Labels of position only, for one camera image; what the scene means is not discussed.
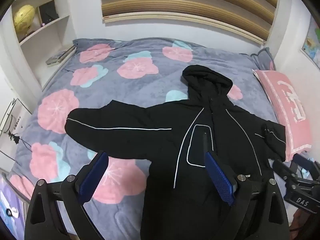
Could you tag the light blue cloth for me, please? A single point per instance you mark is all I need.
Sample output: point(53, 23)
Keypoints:
point(307, 170)

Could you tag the black picture frame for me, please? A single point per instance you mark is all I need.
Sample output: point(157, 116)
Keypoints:
point(48, 12)

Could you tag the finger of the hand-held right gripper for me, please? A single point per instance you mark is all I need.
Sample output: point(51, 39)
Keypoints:
point(300, 161)
point(283, 170)

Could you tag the yellow globe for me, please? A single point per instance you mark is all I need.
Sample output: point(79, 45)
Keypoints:
point(23, 18)

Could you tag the pink pillow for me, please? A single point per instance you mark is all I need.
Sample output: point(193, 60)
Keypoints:
point(287, 110)

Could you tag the black hooded jacket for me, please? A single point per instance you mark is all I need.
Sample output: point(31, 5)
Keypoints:
point(200, 105)

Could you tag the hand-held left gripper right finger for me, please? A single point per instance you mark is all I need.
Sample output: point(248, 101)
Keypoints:
point(220, 177)

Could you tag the brown striped window blind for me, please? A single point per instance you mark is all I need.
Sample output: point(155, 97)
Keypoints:
point(187, 7)

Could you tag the light blue map poster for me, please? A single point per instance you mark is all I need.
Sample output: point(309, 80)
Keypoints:
point(313, 45)

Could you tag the grey floral blanket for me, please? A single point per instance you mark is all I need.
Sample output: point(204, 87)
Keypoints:
point(150, 87)

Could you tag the stack of flat books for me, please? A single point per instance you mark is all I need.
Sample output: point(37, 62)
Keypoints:
point(60, 56)

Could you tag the black line wall decal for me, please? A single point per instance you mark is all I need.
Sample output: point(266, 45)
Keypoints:
point(13, 135)

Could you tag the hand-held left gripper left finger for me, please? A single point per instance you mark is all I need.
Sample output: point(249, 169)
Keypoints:
point(93, 177)

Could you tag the grey pillow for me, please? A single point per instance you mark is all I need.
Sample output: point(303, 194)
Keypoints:
point(263, 58)

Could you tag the white wall shelf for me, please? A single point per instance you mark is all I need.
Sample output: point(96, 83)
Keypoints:
point(62, 7)

